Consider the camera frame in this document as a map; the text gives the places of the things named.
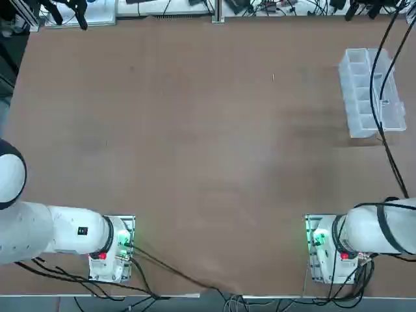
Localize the black stand foot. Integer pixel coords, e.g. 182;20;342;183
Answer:
344;0;380;21

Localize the transparent plastic compartment box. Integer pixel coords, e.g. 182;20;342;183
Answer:
338;47;408;139

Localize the aluminium profile post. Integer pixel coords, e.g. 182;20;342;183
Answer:
212;0;226;24

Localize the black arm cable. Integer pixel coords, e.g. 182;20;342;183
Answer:
376;19;416;108
369;0;410;199

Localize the black tripod leg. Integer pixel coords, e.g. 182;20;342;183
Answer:
70;0;89;31
40;0;65;26

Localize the black base cable bundle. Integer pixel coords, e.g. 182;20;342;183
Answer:
323;253;380;308

